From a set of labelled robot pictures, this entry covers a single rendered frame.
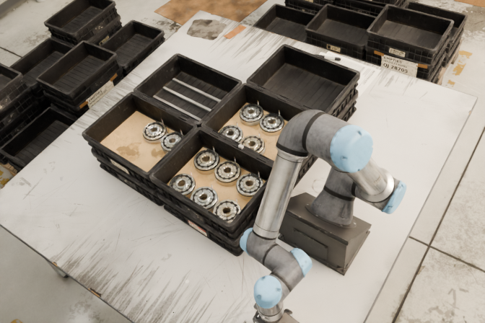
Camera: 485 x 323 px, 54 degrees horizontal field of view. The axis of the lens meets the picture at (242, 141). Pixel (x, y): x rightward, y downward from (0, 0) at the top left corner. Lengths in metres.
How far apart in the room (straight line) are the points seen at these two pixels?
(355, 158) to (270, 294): 0.42
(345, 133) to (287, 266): 0.41
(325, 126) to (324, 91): 0.92
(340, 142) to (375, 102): 1.11
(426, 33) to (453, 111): 0.85
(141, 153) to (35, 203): 0.52
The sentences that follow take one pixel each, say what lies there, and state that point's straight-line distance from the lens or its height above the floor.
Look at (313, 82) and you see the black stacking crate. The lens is 2.20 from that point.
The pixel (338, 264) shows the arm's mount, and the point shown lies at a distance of 1.76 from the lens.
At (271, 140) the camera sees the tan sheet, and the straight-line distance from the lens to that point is 1.97.
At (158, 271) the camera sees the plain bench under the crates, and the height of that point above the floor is 0.70.
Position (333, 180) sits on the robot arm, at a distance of 1.68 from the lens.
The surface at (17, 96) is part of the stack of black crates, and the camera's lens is 3.17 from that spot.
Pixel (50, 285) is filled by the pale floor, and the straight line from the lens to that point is 2.88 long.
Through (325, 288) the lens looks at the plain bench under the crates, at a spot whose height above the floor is 0.70.
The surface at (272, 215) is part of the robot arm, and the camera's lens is 1.39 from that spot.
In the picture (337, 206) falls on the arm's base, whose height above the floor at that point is 0.91.
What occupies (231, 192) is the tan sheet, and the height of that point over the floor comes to 0.83.
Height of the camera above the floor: 2.33
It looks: 49 degrees down
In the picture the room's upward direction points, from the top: 10 degrees counter-clockwise
